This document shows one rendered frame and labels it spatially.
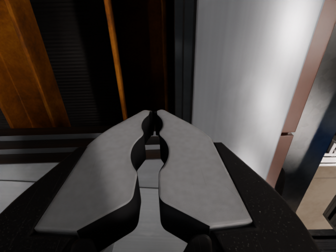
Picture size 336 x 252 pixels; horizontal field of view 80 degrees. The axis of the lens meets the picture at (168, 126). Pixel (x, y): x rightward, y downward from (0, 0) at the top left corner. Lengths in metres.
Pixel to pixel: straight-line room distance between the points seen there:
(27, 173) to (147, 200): 0.14
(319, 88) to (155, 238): 0.39
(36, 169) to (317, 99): 0.47
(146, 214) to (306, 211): 1.95
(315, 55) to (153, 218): 0.26
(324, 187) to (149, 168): 1.83
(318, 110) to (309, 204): 1.64
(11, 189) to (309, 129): 0.52
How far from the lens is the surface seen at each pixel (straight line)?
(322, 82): 0.47
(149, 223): 0.31
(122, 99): 0.34
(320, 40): 0.26
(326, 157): 1.37
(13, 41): 0.43
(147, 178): 0.24
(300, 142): 0.53
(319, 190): 2.00
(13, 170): 0.28
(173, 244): 0.35
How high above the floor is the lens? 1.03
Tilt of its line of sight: 58 degrees down
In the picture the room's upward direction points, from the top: 178 degrees clockwise
